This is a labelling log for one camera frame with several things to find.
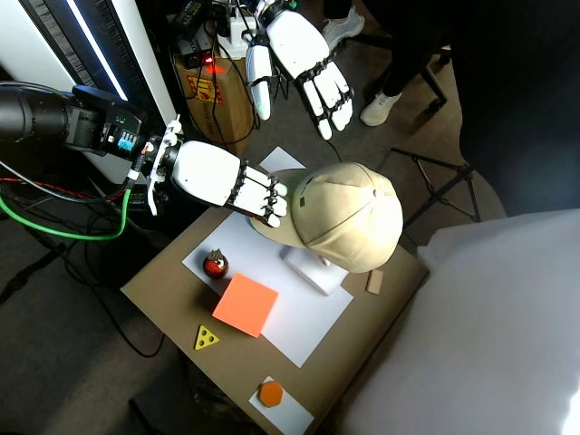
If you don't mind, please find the white cloth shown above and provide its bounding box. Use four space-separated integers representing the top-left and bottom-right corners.
337 208 580 435

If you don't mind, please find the black tripod stand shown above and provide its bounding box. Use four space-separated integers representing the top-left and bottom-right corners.
390 147 482 223

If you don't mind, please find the red toy fruit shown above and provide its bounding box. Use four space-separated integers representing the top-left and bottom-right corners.
202 247 229 280

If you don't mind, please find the person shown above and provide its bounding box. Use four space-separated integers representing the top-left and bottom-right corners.
322 0 454 128

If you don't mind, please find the red cable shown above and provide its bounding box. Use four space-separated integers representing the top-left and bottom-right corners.
0 177 128 203

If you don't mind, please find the large white paper sheet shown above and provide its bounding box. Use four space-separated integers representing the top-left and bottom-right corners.
181 210 355 369

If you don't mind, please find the white power strip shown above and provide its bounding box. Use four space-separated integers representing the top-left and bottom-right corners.
217 15 259 60

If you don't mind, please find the black power adapter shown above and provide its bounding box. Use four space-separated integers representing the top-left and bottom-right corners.
174 0 217 28

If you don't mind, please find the orange square block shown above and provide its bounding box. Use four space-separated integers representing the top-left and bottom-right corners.
211 272 279 339

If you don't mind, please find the black chair base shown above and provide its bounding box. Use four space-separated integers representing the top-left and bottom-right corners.
419 43 454 114

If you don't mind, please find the cardboard box with label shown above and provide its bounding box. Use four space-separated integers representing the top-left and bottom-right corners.
173 53 255 160

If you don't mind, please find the green cable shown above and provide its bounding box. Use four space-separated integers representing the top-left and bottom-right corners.
0 188 135 241

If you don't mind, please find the small white paper sheet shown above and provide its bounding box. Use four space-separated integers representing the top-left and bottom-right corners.
247 375 315 435

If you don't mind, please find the yellow triangle with holes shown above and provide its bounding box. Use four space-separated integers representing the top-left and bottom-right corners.
194 324 221 352

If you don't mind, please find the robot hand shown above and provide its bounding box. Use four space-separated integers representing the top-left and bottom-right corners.
245 8 355 140
173 140 291 229

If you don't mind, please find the beige baseball cap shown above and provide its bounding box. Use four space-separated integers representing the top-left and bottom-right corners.
251 162 404 274

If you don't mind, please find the black device with red light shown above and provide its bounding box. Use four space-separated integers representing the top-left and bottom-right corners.
176 38 223 73

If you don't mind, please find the dark plastic bag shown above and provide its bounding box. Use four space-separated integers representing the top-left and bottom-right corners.
180 353 268 435

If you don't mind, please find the white frame with light strip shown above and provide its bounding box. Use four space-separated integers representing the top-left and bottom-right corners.
0 0 182 185

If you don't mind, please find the orange hexagon block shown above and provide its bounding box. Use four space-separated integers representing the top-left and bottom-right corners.
258 381 284 409

